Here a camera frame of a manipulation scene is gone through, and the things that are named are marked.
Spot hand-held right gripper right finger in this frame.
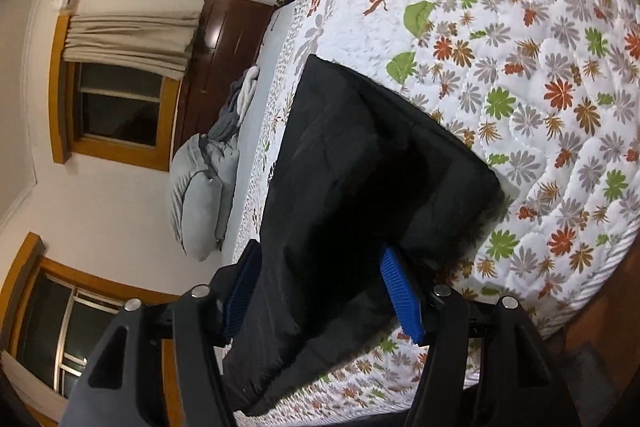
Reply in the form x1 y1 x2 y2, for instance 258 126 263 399
377 244 581 427

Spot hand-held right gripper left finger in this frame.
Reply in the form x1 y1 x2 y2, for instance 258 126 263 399
60 239 264 427

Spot black pants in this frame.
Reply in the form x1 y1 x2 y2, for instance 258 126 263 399
220 54 504 418

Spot grey pillow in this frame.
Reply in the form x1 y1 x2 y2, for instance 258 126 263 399
169 134 240 263

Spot grey clothing pile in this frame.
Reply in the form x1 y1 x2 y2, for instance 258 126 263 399
205 72 258 142

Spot grey bed sheet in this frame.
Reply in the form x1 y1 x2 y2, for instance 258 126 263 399
220 2 303 268

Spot wooden framed window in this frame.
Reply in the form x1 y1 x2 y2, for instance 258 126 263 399
0 232 182 425
47 14 182 172

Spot white cloth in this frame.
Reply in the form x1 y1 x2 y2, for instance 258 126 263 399
235 66 261 128

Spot dark wooden headboard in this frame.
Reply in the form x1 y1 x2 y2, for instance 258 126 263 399
172 0 281 158

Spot floral quilted mattress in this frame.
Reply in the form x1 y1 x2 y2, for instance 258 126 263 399
220 0 640 427

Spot beige gathered curtain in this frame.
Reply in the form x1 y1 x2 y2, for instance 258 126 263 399
62 11 202 82

